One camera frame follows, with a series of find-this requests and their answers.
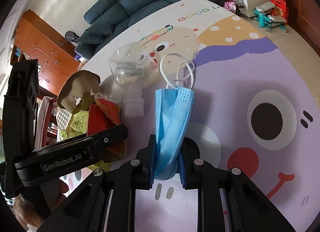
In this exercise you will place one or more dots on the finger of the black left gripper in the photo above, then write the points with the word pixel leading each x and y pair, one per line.
pixel 62 158

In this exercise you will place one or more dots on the blue face mask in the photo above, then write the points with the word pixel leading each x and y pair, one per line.
pixel 173 106

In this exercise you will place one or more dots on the red snack box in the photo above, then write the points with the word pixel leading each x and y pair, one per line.
pixel 104 115

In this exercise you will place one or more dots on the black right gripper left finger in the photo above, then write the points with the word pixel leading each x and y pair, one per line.
pixel 105 201

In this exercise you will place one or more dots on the brown wooden wardrobe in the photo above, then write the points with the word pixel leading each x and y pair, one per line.
pixel 56 57

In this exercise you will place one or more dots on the teal stepper machine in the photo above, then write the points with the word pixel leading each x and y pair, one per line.
pixel 268 21

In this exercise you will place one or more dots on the black floor fan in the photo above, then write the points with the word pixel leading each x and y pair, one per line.
pixel 71 37

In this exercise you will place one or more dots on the left hand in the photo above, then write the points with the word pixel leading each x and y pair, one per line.
pixel 32 212

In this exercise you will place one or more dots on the grey checked paper cup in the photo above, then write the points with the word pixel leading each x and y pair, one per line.
pixel 63 118

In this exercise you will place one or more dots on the yellow-green plastic bag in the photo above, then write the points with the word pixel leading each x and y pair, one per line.
pixel 77 126

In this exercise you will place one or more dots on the clear plastic bottle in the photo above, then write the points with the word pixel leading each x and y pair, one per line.
pixel 132 67

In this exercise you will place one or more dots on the cartoon play mat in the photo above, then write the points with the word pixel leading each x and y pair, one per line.
pixel 252 109

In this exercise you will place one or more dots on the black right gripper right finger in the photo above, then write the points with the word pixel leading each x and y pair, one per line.
pixel 226 200

